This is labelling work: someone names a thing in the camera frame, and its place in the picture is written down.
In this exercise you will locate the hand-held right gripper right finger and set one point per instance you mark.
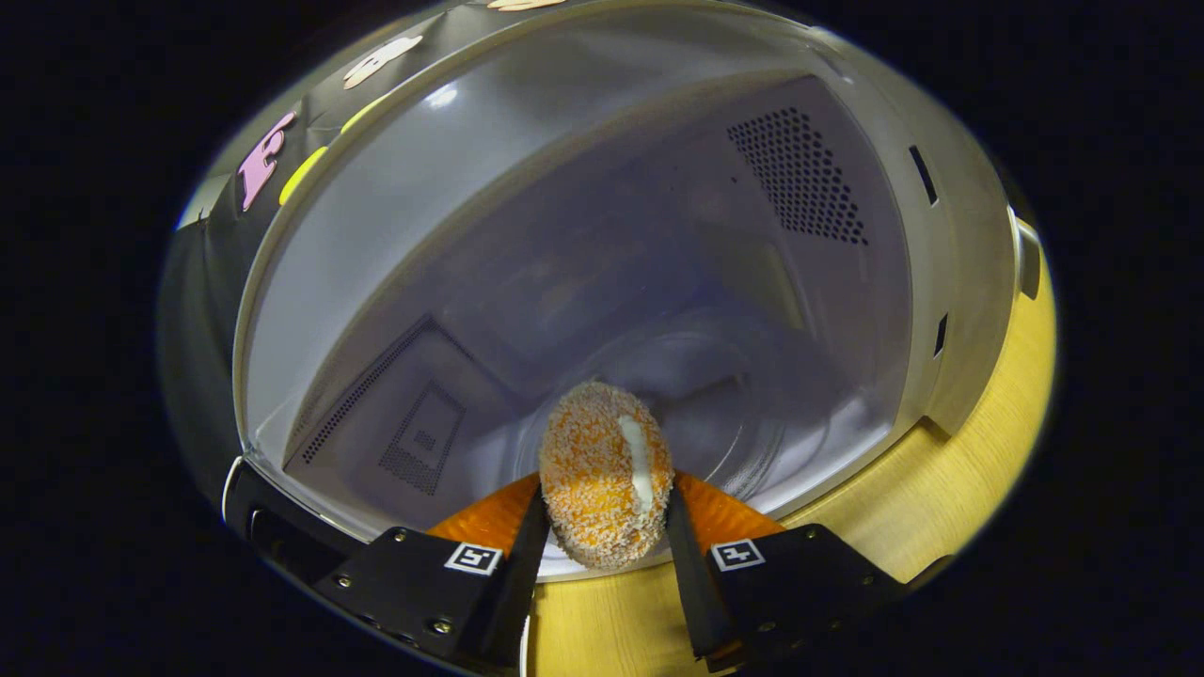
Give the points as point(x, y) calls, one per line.
point(696, 602)

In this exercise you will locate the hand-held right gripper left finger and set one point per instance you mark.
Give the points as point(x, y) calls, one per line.
point(517, 592)

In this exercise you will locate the orange crumbed bun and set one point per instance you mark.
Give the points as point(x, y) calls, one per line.
point(602, 480)

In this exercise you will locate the white microwave oven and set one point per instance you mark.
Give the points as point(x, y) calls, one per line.
point(564, 188)

